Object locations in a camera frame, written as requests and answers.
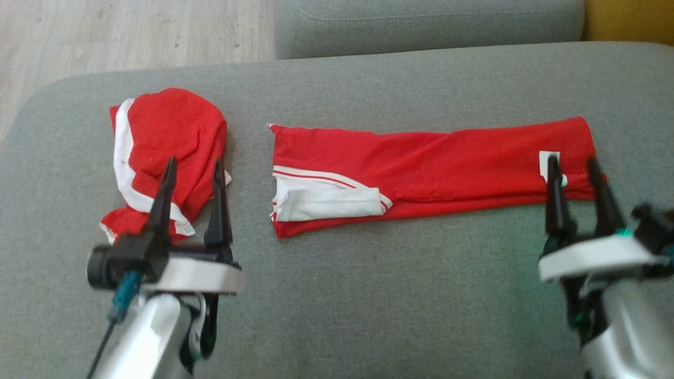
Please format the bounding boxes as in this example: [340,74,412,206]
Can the red shorts with white stripes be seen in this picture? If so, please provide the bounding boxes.
[100,87,232,245]

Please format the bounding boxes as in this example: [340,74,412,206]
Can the left camera cable blue plug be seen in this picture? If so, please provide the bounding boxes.
[87,271,144,379]

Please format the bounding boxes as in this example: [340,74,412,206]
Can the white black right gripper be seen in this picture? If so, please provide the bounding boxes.
[538,155,667,283]

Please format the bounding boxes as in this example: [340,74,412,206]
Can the red shirt with white sleeves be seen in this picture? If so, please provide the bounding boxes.
[267,116,607,238]

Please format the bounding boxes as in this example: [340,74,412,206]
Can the grey fabric sofa seat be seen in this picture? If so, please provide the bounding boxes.
[0,41,674,379]

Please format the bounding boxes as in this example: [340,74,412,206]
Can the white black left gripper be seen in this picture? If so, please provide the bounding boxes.
[140,156,245,296]

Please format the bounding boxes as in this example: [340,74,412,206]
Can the grey sofa back cushion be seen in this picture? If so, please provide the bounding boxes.
[274,0,585,59]

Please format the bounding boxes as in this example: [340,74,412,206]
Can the yellow cushion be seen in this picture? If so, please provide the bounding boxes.
[582,0,674,47]

